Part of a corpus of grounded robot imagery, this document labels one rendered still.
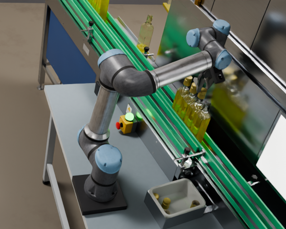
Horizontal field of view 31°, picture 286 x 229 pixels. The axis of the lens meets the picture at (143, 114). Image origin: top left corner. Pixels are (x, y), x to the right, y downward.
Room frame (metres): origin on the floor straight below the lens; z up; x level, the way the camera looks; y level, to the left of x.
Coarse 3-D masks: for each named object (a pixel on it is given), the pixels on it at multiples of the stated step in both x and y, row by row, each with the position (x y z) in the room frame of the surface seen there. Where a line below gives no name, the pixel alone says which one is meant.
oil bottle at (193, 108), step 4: (192, 104) 1.98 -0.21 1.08; (196, 104) 1.97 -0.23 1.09; (188, 108) 1.99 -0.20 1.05; (192, 108) 1.96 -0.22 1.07; (196, 108) 1.95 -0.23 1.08; (200, 108) 1.96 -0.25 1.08; (188, 112) 1.98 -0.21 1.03; (192, 112) 1.96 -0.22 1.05; (196, 112) 1.95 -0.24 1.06; (188, 116) 1.97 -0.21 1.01; (192, 116) 1.95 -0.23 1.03; (184, 120) 1.98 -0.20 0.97; (188, 120) 1.96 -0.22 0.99; (192, 120) 1.95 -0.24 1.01; (188, 124) 1.95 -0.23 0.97; (188, 128) 1.95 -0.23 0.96
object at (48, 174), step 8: (48, 136) 2.20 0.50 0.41; (48, 144) 2.18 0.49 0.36; (48, 152) 2.18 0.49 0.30; (48, 160) 2.19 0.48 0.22; (48, 168) 2.15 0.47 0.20; (48, 176) 2.19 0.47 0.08; (56, 184) 2.04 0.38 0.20; (56, 192) 1.98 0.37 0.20; (56, 200) 1.93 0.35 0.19; (64, 216) 1.83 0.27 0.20; (64, 224) 1.78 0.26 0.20
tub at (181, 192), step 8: (168, 184) 1.66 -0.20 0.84; (176, 184) 1.69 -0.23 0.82; (184, 184) 1.72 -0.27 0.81; (192, 184) 1.70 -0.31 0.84; (152, 192) 1.59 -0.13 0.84; (160, 192) 1.64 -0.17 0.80; (168, 192) 1.67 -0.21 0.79; (176, 192) 1.69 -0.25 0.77; (184, 192) 1.71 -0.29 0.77; (192, 192) 1.68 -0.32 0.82; (160, 200) 1.62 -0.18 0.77; (176, 200) 1.65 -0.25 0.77; (184, 200) 1.66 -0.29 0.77; (192, 200) 1.66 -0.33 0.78; (200, 200) 1.63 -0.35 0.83; (160, 208) 1.51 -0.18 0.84; (168, 208) 1.59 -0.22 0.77; (176, 208) 1.60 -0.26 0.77; (184, 208) 1.61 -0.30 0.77; (192, 208) 1.56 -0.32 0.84; (168, 216) 1.48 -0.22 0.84
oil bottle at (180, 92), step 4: (180, 88) 2.07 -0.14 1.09; (180, 92) 2.05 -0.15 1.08; (184, 92) 2.05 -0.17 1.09; (188, 92) 2.06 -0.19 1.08; (176, 96) 2.07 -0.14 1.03; (180, 96) 2.04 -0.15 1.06; (176, 100) 2.06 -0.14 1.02; (180, 100) 2.04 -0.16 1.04; (176, 104) 2.05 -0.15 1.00; (180, 104) 2.04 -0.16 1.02; (176, 108) 2.05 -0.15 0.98; (176, 112) 2.04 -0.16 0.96
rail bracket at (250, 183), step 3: (252, 174) 1.69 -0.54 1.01; (252, 177) 1.68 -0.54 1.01; (255, 177) 1.68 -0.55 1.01; (252, 180) 1.67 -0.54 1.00; (255, 180) 1.67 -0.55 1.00; (249, 183) 1.68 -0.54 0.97; (252, 183) 1.68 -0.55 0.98; (255, 183) 1.70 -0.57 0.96; (258, 183) 1.70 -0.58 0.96; (252, 186) 1.67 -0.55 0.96
